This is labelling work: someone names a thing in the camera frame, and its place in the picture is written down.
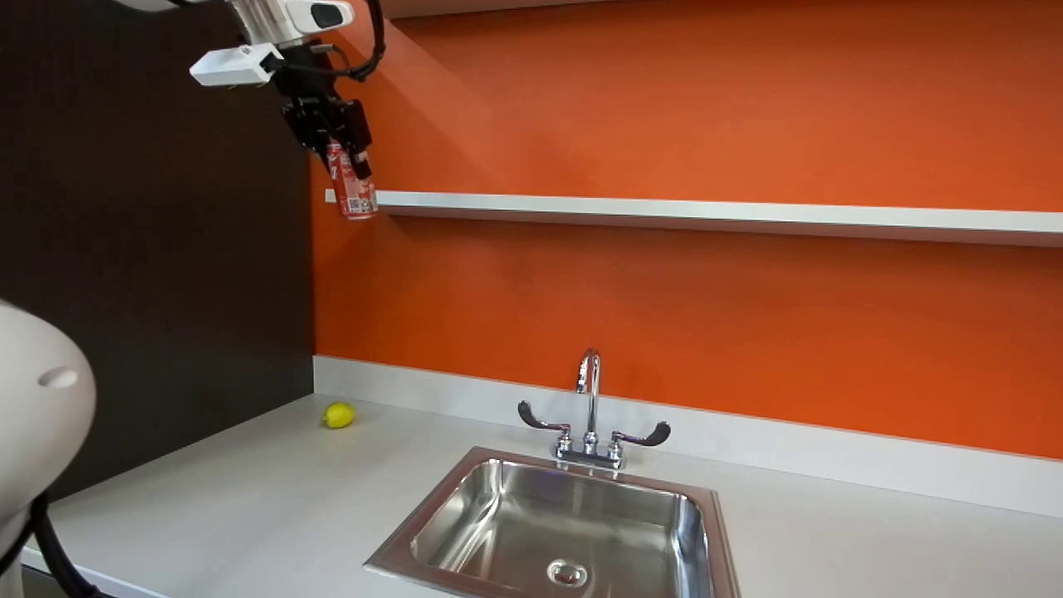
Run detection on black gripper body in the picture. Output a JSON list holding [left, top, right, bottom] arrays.
[[273, 53, 374, 159]]

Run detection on red cola can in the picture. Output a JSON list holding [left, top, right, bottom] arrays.
[[331, 144, 377, 220]]

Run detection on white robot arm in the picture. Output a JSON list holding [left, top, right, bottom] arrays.
[[190, 0, 386, 184]]

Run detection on white bottom shelf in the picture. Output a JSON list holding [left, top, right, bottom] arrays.
[[380, 190, 1063, 246]]

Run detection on dark wood cabinet panel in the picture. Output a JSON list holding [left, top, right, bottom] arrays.
[[0, 0, 314, 494]]

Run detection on green lime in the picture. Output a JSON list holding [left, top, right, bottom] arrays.
[[321, 401, 356, 430]]

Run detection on chrome faucet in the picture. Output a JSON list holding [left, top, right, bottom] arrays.
[[519, 349, 670, 474]]

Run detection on stainless steel sink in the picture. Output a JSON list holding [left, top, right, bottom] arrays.
[[366, 450, 741, 598]]

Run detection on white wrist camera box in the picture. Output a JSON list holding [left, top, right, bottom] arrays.
[[190, 42, 284, 87]]

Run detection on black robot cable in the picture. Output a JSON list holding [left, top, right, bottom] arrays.
[[314, 0, 389, 83]]

